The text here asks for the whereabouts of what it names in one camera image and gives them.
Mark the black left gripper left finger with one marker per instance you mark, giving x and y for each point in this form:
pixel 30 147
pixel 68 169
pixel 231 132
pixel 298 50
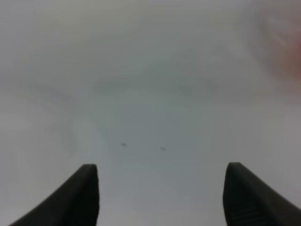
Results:
pixel 75 203

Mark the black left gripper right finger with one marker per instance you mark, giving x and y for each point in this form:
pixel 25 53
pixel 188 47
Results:
pixel 248 201

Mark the clear zip bag blue seal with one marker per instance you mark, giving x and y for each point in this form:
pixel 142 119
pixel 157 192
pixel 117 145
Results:
pixel 278 23

